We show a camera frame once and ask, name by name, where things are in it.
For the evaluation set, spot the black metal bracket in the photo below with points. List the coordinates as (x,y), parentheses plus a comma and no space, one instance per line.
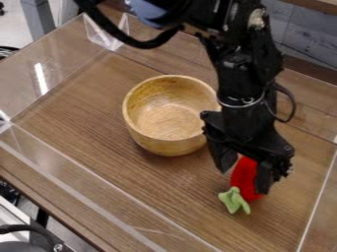
(45,241)

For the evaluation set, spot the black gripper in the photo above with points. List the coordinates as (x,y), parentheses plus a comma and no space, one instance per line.
(244,131)

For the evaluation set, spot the clear acrylic corner bracket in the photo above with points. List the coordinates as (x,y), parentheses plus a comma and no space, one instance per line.
(99,37)

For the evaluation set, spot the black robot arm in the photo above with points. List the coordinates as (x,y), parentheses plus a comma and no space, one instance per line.
(233,28)

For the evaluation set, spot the clear acrylic tray enclosure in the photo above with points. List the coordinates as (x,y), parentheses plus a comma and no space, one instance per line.
(102,145)

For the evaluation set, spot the black table leg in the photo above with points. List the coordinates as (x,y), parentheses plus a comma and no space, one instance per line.
(42,217)

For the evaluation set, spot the red plush strawberry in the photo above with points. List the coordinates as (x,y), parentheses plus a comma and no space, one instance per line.
(242,192)

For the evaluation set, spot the wooden bowl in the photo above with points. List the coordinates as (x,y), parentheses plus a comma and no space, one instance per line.
(162,113)

